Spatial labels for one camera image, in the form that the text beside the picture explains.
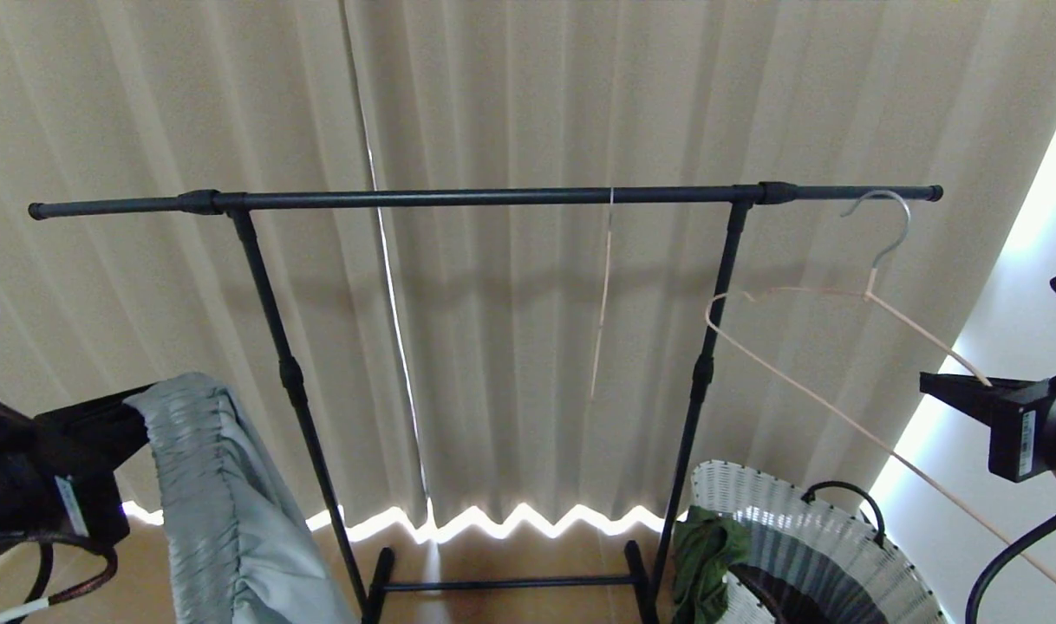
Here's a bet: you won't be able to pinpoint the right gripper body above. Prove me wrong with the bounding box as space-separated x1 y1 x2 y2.
988 367 1056 484

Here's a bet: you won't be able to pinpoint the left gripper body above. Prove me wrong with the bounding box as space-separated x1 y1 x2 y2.
0 390 133 557

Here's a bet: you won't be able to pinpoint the pink clothes hanger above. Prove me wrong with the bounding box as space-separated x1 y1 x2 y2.
589 188 616 401
704 189 1056 599

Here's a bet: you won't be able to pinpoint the pale grey shorts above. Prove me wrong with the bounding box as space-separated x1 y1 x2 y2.
124 373 361 624

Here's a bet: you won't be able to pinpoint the green garment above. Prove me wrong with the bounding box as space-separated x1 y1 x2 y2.
670 506 753 624

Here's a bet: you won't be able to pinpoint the white laundry basket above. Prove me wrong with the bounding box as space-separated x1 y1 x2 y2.
690 460 950 624

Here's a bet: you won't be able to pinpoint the black clothes rack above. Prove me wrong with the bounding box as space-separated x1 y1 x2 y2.
28 181 944 624

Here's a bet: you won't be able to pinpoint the beige curtain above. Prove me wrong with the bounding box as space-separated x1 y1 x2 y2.
0 0 1056 543

